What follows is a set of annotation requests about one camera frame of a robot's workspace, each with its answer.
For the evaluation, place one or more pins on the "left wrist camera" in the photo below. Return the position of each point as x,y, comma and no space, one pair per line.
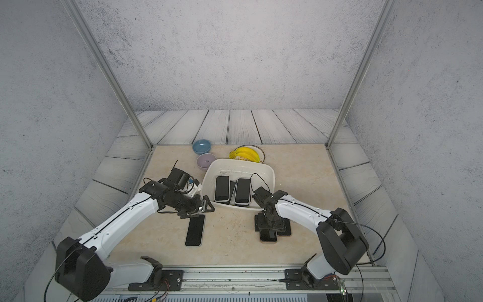
182,182

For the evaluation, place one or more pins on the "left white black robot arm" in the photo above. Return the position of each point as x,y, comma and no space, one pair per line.
81,265

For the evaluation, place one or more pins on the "blue ceramic bowl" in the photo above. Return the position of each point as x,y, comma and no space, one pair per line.
201,147

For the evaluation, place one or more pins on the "plate with yellow bananas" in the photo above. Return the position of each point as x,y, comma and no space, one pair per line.
250,153

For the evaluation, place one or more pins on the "purple ceramic bowl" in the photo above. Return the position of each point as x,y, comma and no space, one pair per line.
204,161

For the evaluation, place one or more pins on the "black phone dark case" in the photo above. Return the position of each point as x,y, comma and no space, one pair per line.
232,191

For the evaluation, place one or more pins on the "white plastic storage box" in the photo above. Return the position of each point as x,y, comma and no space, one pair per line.
261,175

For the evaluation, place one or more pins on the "left metal frame post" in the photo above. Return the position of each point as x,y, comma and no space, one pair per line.
86,34

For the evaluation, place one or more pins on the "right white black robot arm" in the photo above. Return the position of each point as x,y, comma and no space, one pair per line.
341,240

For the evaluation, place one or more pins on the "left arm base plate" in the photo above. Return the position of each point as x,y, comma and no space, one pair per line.
162,280

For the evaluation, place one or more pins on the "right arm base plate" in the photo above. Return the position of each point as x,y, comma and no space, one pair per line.
298,279

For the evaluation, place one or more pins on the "metal frame post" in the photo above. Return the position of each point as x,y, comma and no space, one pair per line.
86,34
371,48

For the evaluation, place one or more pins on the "black phone cream case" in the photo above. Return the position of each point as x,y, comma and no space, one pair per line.
271,236

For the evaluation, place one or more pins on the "right metal frame post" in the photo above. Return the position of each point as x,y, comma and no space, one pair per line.
371,48

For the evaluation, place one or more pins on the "black phone light blue case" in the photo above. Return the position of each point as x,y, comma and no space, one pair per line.
195,231

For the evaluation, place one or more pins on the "aluminium mounting rail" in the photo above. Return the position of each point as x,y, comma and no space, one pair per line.
261,283

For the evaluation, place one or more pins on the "black phone pink case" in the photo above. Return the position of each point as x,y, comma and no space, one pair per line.
242,194

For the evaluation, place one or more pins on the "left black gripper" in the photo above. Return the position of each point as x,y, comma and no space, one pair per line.
194,211

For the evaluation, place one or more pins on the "black phone white case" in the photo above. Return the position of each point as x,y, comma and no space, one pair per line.
222,189

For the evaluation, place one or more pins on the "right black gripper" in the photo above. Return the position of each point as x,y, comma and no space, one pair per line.
258,223

